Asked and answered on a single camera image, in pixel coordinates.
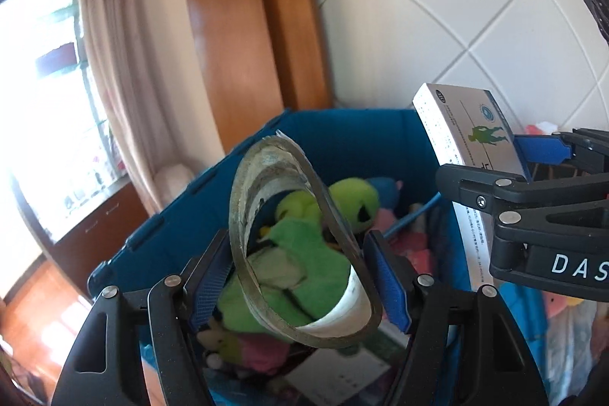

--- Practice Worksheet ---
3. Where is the large tape roll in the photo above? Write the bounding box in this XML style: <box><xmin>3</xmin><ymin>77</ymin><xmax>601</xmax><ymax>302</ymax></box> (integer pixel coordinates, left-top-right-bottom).
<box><xmin>229</xmin><ymin>130</ymin><xmax>384</xmax><ymax>350</ymax></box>

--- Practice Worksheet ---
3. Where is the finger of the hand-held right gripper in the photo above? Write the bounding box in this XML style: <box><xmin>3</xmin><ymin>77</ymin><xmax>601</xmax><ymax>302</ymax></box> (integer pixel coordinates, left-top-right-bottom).
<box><xmin>435</xmin><ymin>163</ymin><xmax>609</xmax><ymax>240</ymax></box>
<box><xmin>516</xmin><ymin>127</ymin><xmax>609</xmax><ymax>175</ymax></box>

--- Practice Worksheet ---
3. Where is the window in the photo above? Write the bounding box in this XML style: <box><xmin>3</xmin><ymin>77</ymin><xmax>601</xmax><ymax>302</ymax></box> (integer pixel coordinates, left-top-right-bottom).
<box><xmin>0</xmin><ymin>0</ymin><xmax>115</xmax><ymax>240</ymax></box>

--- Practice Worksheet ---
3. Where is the blue plush toy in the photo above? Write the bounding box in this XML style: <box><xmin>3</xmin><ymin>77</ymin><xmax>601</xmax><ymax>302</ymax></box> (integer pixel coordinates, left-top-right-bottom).
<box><xmin>366</xmin><ymin>177</ymin><xmax>404</xmax><ymax>209</ymax></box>

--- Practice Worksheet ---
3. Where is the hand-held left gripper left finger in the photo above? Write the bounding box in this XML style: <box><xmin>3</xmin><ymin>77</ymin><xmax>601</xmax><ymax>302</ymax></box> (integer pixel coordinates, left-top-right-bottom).
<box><xmin>51</xmin><ymin>229</ymin><xmax>234</xmax><ymax>406</ymax></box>

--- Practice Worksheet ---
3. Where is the pink pig plush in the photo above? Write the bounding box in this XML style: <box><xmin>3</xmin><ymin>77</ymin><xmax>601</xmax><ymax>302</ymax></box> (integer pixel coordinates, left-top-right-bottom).
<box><xmin>381</xmin><ymin>206</ymin><xmax>438</xmax><ymax>278</ymax></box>

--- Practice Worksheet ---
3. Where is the blue plastic crate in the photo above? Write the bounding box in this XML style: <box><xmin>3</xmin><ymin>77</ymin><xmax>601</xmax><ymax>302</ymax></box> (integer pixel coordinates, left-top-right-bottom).
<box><xmin>88</xmin><ymin>108</ymin><xmax>548</xmax><ymax>406</ymax></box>

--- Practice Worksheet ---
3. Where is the white box with green figure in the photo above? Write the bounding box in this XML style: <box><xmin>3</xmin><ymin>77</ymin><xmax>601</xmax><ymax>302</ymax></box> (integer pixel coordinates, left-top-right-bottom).
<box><xmin>411</xmin><ymin>83</ymin><xmax>531</xmax><ymax>290</ymax></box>

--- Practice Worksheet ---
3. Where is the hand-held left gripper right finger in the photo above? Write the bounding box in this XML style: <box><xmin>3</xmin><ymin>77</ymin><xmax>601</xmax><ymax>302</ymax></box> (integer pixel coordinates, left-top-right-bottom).
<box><xmin>362</xmin><ymin>230</ymin><xmax>550</xmax><ymax>406</ymax></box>

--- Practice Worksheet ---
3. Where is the wooden wall trim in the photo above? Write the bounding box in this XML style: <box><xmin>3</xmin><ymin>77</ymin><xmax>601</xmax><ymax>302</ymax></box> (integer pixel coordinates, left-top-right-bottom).
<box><xmin>178</xmin><ymin>0</ymin><xmax>334</xmax><ymax>159</ymax></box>

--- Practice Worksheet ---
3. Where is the light green frog plush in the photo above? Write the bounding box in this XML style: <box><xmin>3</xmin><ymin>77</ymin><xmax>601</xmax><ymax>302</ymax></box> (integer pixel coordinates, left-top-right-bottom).
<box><xmin>216</xmin><ymin>178</ymin><xmax>381</xmax><ymax>335</ymax></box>

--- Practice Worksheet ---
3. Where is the pink plush toy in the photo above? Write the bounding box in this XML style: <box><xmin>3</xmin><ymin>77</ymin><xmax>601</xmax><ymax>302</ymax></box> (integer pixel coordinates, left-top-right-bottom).
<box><xmin>238</xmin><ymin>334</ymin><xmax>292</xmax><ymax>374</ymax></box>

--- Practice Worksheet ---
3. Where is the brown wooden cabinet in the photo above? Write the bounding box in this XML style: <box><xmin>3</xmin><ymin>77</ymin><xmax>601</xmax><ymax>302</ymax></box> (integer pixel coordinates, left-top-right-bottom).
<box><xmin>45</xmin><ymin>182</ymin><xmax>150</xmax><ymax>307</ymax></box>

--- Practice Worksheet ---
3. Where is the beige curtain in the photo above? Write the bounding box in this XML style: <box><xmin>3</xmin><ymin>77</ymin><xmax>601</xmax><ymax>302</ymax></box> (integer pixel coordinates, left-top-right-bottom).
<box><xmin>76</xmin><ymin>0</ymin><xmax>224</xmax><ymax>217</ymax></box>

